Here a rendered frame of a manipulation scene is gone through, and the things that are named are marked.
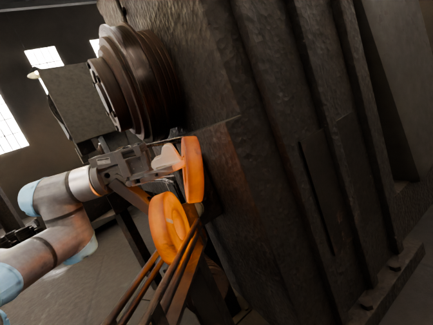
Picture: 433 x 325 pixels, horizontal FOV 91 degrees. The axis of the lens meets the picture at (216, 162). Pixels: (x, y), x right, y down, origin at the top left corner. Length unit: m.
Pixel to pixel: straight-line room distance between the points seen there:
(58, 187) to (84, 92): 3.18
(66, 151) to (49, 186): 10.50
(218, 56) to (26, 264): 0.57
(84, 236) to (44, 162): 10.62
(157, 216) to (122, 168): 0.13
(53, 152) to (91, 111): 7.62
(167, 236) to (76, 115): 3.25
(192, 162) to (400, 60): 1.05
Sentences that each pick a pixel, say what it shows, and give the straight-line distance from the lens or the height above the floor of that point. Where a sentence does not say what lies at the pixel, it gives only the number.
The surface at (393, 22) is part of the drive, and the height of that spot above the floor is 0.98.
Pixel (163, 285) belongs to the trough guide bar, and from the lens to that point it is 0.36.
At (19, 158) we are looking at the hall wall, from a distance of 11.34.
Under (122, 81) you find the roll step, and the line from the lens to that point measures 0.82.
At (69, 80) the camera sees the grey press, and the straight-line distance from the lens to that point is 3.72.
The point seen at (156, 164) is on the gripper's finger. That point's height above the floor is 0.84.
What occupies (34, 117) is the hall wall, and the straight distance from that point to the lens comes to 11.37.
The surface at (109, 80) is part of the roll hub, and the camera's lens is 0.85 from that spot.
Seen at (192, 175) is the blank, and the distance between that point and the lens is 0.43.
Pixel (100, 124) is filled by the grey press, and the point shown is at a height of 1.40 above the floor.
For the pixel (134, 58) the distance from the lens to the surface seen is 0.80.
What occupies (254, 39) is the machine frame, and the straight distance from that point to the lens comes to 0.63.
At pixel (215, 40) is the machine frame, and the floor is 1.06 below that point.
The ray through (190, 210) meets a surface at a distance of 0.55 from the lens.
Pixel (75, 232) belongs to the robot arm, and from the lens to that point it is 0.56.
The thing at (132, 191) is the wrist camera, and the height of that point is 0.81.
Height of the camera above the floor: 0.89
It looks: 11 degrees down
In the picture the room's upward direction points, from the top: 22 degrees counter-clockwise
